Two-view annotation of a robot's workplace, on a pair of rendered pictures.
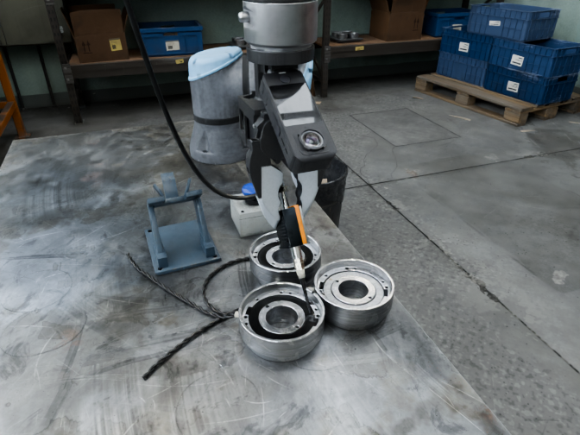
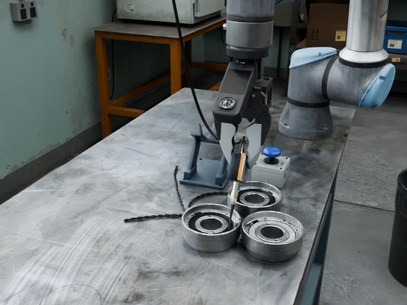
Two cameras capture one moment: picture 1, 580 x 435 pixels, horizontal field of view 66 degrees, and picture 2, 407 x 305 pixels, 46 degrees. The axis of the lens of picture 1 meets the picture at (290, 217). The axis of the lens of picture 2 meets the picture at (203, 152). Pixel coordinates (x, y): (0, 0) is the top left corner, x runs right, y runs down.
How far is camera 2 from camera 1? 0.48 m
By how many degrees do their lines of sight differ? 37
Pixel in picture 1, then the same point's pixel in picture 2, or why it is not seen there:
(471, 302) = not seen: outside the picture
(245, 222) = (255, 172)
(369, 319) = (261, 251)
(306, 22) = (252, 34)
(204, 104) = (292, 88)
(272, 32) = (231, 37)
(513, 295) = not seen: outside the picture
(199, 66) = (295, 58)
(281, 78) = (238, 66)
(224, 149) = (298, 126)
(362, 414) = (205, 291)
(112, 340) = (128, 200)
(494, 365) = not seen: outside the picture
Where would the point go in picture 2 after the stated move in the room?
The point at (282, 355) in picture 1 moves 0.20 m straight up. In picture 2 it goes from (191, 241) to (192, 132)
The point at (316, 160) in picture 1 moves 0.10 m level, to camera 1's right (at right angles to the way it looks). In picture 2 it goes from (223, 115) to (279, 132)
